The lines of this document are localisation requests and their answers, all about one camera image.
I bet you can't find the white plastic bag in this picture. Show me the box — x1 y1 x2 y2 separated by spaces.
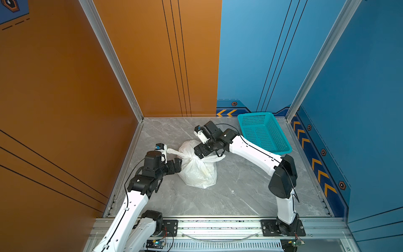
167 140 226 189

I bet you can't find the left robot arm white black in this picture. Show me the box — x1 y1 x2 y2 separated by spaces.
93 150 182 252

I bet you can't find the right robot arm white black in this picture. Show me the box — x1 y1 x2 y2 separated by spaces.
194 124 299 236

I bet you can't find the teal plastic basket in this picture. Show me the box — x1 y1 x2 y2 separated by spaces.
237 112 292 155

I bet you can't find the green circuit board left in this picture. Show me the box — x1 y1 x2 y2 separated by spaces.
145 240 166 250

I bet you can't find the circuit board right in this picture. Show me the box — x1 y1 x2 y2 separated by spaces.
287 239 305 251

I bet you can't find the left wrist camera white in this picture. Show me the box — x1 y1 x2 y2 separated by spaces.
155 143 167 163

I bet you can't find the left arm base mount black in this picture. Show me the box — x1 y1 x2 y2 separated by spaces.
152 219 178 237

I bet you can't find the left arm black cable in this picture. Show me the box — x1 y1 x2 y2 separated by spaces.
123 159 145 215

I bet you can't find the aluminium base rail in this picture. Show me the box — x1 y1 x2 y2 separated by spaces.
84 216 359 252

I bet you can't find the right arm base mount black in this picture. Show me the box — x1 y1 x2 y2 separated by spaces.
260 217 306 237

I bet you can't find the aluminium corner post left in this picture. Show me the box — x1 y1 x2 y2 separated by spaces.
78 0 144 122

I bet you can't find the aluminium corner post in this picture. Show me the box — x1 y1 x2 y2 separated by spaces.
78 0 144 122
285 0 362 123

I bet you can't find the aluminium corner post right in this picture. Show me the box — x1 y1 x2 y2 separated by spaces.
285 0 362 123

